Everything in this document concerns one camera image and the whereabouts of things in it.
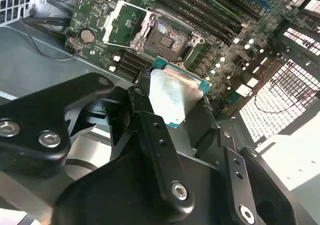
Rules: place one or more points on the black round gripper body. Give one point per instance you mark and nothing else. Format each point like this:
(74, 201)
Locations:
(112, 197)

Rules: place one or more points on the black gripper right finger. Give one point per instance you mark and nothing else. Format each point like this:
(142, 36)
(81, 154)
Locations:
(232, 168)

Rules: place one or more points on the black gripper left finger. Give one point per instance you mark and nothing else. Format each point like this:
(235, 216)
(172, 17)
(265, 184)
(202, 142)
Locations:
(30, 110)

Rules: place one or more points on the silver CPU with green edge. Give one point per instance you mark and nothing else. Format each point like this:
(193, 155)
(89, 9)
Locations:
(172, 95)

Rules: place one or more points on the metal socket cover frame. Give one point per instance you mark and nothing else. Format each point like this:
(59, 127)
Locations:
(110, 22)

